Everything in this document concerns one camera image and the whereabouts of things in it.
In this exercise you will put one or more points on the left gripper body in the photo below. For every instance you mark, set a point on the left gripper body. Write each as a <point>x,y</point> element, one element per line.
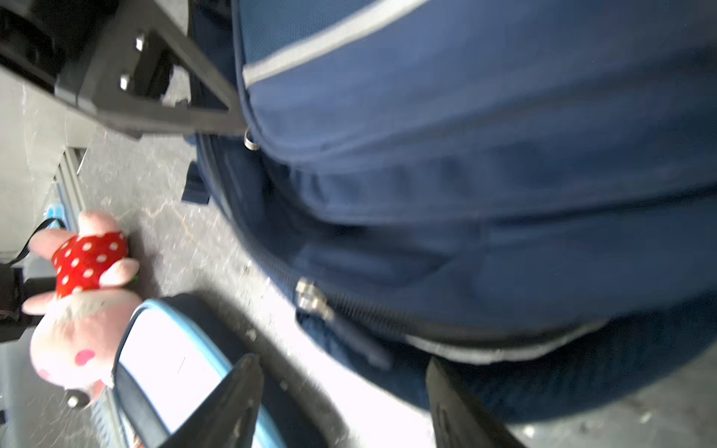
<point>39,37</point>

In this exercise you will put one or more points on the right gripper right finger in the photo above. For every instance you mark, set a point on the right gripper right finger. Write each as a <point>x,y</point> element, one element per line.
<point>459,418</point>

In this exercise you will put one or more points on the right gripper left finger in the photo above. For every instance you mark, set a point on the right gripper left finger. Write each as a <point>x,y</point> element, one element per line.
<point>204,405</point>

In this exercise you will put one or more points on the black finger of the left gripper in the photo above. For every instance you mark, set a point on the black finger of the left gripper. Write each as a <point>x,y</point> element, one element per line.
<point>125,70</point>

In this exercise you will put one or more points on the navy blue student backpack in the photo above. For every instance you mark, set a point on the navy blue student backpack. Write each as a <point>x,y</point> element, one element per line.
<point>524,189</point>

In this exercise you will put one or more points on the blue pencil case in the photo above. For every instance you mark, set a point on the blue pencil case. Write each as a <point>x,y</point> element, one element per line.
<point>160,334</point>

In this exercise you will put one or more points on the pink pig plush toy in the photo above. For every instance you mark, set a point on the pink pig plush toy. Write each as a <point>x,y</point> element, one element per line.
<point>84,319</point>

